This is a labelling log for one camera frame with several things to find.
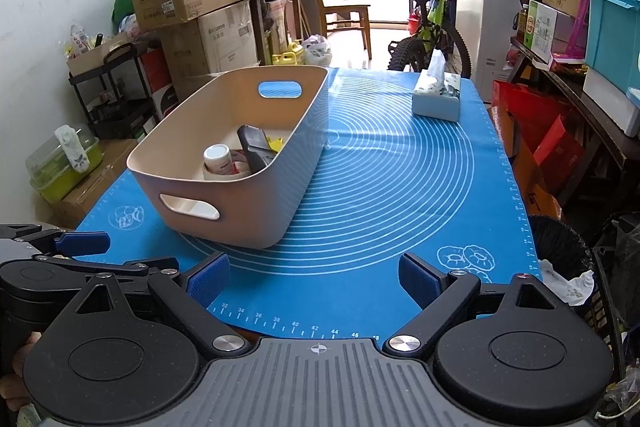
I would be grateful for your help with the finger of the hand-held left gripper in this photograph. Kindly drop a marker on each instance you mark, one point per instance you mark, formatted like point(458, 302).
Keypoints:
point(130, 269)
point(82, 243)

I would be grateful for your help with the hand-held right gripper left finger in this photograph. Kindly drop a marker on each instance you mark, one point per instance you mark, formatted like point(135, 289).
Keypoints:
point(210, 279)

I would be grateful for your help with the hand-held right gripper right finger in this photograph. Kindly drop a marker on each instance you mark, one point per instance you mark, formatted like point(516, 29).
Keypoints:
point(419, 279)

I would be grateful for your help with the clear tape roll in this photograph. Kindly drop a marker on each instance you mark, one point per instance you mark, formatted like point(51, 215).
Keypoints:
point(241, 168)

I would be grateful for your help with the beige plastic storage bin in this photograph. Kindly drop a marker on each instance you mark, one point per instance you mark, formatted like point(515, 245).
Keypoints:
point(280, 187)

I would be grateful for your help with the small white bottle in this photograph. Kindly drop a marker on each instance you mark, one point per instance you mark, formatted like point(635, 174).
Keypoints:
point(217, 156)

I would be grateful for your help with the black plastic case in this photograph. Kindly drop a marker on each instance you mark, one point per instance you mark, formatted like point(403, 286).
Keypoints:
point(252, 139)

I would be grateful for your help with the yellow plastic tool red knob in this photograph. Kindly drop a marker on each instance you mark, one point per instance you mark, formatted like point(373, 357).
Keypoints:
point(275, 143)

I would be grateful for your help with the person's left hand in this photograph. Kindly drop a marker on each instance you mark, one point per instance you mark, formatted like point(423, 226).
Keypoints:
point(15, 389)

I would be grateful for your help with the low brown cardboard box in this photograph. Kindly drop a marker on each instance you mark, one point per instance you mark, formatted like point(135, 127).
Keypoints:
point(105, 187)

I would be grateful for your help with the green container with clear lid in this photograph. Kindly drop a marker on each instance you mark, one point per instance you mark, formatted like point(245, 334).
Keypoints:
point(55, 172)

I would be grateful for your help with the blue silicone baking mat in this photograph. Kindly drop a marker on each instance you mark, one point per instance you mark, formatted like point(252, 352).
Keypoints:
point(400, 187)

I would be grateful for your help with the black shelf rack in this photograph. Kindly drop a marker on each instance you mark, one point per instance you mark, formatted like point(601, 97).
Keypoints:
point(115, 112)

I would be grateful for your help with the black trash bin with bag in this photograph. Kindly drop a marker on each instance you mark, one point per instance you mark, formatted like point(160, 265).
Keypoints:
point(560, 242)

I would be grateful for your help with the orange cardboard box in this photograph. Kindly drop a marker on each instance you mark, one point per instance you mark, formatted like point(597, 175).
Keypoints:
point(537, 192)

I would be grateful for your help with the red and white appliance box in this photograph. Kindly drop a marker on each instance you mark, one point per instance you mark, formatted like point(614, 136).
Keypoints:
point(157, 82)

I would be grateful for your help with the white patterned tissue box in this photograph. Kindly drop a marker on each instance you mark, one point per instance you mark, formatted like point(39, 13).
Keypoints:
point(437, 102)

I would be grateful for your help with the red gift bags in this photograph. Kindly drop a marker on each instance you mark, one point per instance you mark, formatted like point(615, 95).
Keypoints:
point(550, 142)

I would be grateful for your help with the plastic wrapped cardboard box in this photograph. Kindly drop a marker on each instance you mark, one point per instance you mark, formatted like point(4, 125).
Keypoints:
point(200, 84)

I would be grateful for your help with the dark wooden side table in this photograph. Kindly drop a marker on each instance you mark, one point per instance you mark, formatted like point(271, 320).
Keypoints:
point(600, 132)

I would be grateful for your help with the yellow plastic jug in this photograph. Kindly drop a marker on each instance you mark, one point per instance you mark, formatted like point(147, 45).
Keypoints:
point(287, 56)

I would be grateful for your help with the brown and white cardboard box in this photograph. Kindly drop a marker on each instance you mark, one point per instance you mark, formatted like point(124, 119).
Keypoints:
point(220, 42)

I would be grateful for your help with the green bag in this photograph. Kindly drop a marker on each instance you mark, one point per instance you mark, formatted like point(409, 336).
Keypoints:
point(122, 7)

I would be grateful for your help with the green and black bicycle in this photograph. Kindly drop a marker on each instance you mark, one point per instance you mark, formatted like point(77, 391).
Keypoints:
point(430, 32)

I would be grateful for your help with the white plastic bag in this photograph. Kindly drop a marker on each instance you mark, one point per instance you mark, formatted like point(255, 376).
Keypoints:
point(317, 52)

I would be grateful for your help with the red bucket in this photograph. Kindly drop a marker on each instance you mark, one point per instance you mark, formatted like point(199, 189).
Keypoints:
point(415, 27)

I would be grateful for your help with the white foam box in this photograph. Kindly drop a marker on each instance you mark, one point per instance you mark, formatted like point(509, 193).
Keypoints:
point(610, 102)

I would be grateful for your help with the flat pink box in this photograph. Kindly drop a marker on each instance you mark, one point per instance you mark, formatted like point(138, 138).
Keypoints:
point(567, 62)

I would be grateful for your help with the small cluttered wooden table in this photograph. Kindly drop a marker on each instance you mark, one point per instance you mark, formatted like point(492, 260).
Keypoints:
point(275, 17)

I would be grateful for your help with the white chest freezer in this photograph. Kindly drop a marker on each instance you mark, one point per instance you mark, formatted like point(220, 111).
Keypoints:
point(495, 17)

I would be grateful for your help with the wooden chair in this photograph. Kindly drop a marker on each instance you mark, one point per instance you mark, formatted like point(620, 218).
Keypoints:
point(345, 14)

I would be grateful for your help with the cooking oil bottle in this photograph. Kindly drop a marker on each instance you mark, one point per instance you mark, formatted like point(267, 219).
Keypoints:
point(523, 24)

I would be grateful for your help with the green and white carton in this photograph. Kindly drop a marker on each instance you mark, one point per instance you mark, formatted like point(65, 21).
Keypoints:
point(544, 29)

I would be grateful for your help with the teal storage crate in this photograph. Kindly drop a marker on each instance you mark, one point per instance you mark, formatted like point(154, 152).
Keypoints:
point(615, 37)

